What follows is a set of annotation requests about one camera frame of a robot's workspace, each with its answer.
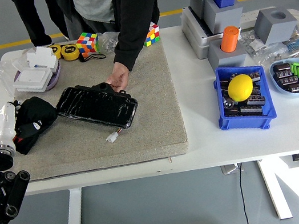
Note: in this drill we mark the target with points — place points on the person's left hand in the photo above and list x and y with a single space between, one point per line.
118 76

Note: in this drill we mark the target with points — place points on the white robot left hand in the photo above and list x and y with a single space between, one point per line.
2 123

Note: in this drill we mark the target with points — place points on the black rag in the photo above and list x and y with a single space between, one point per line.
36 111

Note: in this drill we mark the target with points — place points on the black glossy panel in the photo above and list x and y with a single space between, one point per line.
93 107

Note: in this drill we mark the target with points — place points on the person's left forearm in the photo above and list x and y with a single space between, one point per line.
134 42

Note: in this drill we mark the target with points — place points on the clear bag of metal parts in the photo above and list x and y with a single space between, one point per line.
108 42

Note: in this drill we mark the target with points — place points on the large colourful puzzle cube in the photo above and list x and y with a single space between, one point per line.
87 43

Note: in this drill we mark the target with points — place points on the empty clear plastic bag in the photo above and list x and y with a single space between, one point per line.
0 73

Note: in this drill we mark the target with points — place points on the small colourful puzzle cube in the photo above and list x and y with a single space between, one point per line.
152 35

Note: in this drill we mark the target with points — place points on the yellow tape measure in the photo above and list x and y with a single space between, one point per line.
55 50
69 51

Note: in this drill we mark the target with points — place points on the purple bowl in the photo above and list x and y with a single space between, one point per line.
56 75

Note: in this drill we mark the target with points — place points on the grey-brown mat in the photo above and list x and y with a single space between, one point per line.
142 136

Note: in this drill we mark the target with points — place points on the white open carton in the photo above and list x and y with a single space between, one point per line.
41 58

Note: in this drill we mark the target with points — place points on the light grey base case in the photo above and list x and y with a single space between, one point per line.
198 43

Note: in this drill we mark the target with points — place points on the person in black trousers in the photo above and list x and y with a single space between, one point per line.
31 16

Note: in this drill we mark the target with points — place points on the orange cylinder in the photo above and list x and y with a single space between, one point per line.
230 39

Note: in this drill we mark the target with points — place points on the white table leg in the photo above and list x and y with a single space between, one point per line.
275 191
74 221

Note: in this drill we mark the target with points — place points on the yellow lemon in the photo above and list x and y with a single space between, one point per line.
239 88

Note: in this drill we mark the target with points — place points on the blue plastic bin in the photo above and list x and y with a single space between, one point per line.
244 124

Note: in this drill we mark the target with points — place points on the clear bag of small hardware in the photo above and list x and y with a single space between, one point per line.
253 42

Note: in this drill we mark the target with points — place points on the clear bag of screws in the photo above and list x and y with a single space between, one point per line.
272 53

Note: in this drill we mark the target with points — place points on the light blue bowl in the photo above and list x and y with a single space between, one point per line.
278 89

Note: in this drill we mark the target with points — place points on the grey block with round hole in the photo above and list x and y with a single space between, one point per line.
274 29

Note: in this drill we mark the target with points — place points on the bag of blue resistors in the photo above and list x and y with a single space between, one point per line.
295 44

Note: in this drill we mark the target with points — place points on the silver bracket under table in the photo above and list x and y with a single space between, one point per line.
229 169

